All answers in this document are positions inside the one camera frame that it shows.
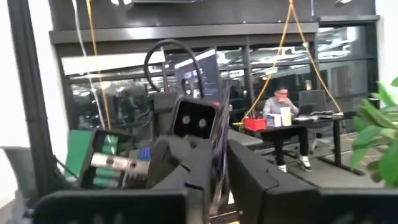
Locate dark grey raised desk panel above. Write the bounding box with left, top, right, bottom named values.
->
left=226, top=128, right=265, bottom=149

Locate black looped cable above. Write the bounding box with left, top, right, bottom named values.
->
left=144, top=39, right=205, bottom=99

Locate green plant in black pot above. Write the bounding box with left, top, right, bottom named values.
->
left=350, top=76, right=398, bottom=189

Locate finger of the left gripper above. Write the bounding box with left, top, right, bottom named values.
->
left=154, top=134, right=192, bottom=166

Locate grey office chair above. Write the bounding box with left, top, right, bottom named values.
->
left=298, top=89, right=330, bottom=153

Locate person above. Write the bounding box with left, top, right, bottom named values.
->
left=262, top=86, right=313, bottom=174

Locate black structural column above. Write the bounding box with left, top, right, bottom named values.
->
left=6, top=0, right=58, bottom=200

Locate red box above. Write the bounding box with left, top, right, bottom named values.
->
left=244, top=117, right=267, bottom=131

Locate monitor showing code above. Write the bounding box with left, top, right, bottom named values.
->
left=174, top=48, right=222, bottom=102

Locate black office desk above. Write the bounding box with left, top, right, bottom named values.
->
left=241, top=111, right=366, bottom=177

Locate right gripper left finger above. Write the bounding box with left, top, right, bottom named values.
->
left=145, top=138, right=215, bottom=191

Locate yellow hanging cable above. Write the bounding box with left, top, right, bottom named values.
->
left=290, top=0, right=343, bottom=114
left=239, top=0, right=295, bottom=125
left=85, top=0, right=112, bottom=131

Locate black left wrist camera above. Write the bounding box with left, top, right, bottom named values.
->
left=170, top=96, right=220, bottom=141

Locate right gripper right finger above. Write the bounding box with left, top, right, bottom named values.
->
left=226, top=139, right=323, bottom=197

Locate blue and white box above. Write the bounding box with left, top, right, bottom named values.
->
left=266, top=112, right=282, bottom=128

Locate white cup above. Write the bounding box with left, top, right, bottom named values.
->
left=279, top=106, right=292, bottom=127

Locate green panel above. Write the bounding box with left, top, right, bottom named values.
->
left=64, top=129, right=94, bottom=181

